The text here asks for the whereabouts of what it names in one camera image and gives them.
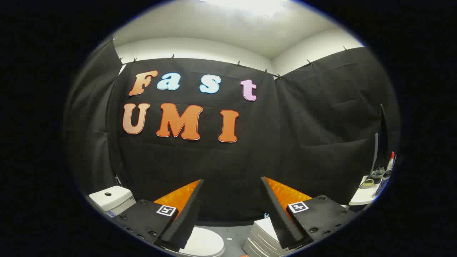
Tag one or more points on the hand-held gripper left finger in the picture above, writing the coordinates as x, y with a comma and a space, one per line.
185, 217

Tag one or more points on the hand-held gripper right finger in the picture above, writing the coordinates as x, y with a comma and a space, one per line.
280, 217

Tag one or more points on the white toilet lid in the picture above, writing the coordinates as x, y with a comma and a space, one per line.
207, 242

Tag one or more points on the white toilet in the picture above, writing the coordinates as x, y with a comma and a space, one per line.
110, 200

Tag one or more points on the white drawer cabinet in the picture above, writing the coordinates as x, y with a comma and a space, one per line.
262, 233

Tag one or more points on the black backdrop cloth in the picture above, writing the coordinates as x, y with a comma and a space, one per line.
228, 160

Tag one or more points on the white side shelf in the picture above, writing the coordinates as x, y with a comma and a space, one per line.
362, 197

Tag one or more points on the small dark grey container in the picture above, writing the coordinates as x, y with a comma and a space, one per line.
377, 174

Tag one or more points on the red capped bottle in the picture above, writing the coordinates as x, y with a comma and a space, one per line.
390, 164

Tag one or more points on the dark flat monitor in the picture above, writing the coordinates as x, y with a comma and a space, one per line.
382, 139

